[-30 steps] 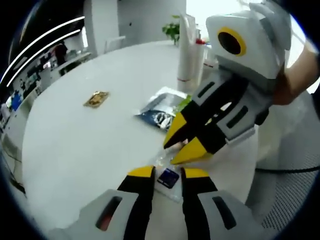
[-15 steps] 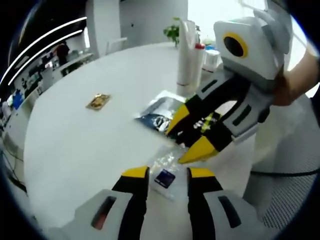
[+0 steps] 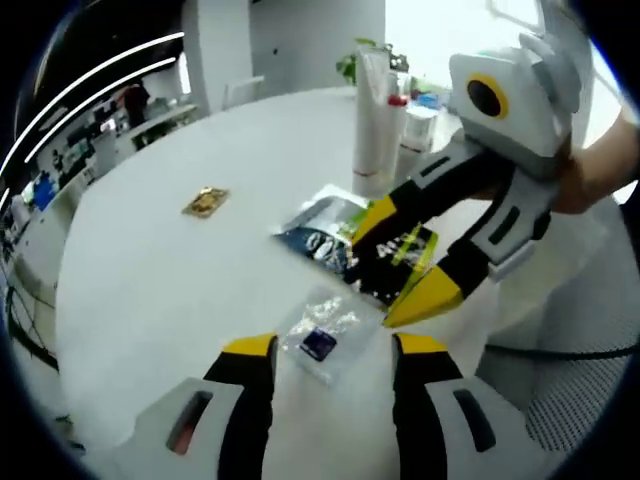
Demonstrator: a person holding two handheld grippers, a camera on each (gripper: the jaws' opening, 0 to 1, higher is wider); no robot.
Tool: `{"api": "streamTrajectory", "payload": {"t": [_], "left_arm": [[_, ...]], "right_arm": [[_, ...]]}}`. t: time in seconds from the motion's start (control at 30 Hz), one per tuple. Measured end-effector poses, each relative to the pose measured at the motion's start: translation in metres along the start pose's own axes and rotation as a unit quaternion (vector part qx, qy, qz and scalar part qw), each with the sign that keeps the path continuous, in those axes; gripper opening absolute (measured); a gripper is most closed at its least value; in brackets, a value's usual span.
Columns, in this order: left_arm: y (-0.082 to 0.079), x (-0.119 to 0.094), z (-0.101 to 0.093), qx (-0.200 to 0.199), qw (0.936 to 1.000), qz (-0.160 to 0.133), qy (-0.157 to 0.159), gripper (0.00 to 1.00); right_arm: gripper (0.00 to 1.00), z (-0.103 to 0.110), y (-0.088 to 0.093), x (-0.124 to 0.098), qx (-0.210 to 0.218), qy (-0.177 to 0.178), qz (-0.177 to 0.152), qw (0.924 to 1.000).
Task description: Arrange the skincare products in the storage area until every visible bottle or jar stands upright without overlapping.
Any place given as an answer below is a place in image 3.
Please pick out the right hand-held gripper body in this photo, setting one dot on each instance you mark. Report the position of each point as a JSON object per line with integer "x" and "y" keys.
{"x": 525, "y": 125}

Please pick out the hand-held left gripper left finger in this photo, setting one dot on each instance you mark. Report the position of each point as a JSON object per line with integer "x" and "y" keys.
{"x": 250, "y": 400}

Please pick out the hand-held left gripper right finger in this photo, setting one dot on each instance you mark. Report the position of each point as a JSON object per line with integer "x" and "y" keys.
{"x": 420, "y": 400}

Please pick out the white red-collared skincare pump bottle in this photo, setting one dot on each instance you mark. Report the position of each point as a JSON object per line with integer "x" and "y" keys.
{"x": 396, "y": 130}

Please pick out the white skincare tube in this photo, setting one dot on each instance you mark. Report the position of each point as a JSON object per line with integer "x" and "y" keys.
{"x": 372, "y": 125}

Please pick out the small clear skincare sachet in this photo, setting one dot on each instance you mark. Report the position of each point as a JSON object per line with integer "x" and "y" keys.
{"x": 325, "y": 320}

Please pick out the black green snack bag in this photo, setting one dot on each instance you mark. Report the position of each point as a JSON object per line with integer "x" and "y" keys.
{"x": 320, "y": 215}

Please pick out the gold foil skincare sachet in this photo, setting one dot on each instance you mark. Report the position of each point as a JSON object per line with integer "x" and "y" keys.
{"x": 206, "y": 202}

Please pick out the small blue item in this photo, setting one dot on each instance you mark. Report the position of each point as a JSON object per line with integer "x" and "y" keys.
{"x": 430, "y": 100}

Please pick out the large window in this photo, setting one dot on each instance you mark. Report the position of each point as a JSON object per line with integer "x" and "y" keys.
{"x": 450, "y": 25}

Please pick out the green potted plant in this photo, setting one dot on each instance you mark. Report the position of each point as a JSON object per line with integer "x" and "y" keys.
{"x": 350, "y": 62}

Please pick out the white mesh chair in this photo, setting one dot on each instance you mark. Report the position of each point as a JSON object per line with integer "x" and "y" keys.
{"x": 570, "y": 400}

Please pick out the blue plastic crate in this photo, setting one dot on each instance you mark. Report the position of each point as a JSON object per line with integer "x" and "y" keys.
{"x": 45, "y": 192}

